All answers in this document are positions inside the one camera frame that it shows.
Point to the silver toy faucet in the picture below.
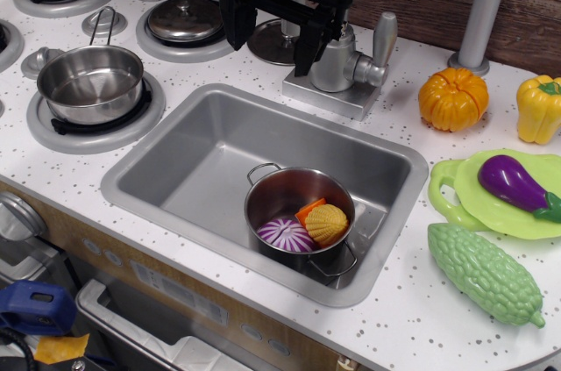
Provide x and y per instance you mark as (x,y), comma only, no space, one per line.
(329,84)

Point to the steel pot lid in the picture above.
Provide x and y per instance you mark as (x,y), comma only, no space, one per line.
(185,21)

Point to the grey burner rear right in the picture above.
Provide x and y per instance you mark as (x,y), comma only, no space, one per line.
(199,51)

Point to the grey burner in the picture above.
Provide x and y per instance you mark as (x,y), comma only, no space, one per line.
(199,51)
(12,44)
(65,137)

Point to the grey toy sink basin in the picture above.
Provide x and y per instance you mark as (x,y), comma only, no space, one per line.
(225,163)

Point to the grey stove knob middle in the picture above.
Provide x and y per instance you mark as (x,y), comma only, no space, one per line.
(104,22)

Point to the grey burner front left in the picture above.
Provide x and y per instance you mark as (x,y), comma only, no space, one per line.
(65,137)

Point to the orange toy carrot piece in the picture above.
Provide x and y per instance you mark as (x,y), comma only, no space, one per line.
(304,211)

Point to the orange toy pumpkin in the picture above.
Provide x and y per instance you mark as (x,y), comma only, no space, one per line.
(453,99)

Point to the yellow toy shell pasta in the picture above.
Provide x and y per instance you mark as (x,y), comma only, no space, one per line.
(326,224)

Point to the purple white toy onion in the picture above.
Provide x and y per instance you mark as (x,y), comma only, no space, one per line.
(288,235)

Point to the grey vertical pole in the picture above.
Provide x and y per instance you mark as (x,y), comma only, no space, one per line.
(472,52)

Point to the grey stove knob left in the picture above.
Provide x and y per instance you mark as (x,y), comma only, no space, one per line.
(34,63)

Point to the grey burner far left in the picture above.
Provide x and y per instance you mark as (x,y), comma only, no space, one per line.
(12,44)

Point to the yellow toy bell pepper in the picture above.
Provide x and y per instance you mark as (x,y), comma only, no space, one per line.
(538,101)

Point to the purple toy eggplant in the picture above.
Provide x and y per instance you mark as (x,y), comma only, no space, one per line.
(507,179)

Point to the light green toy plate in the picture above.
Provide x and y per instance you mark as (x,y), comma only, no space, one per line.
(454,191)

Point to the green toy bitter melon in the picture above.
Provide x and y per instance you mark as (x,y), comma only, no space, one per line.
(490,277)

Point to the blue clamp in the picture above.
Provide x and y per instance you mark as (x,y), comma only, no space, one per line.
(37,308)

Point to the silver faucet handle lever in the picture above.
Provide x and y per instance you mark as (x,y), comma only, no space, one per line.
(372,70)

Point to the steel pot with handles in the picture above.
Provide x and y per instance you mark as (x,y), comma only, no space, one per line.
(277,192)

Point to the steel saucepan with handle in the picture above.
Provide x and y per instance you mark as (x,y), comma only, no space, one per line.
(92,84)

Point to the grey oven door handle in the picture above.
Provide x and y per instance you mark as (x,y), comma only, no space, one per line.
(159,338)

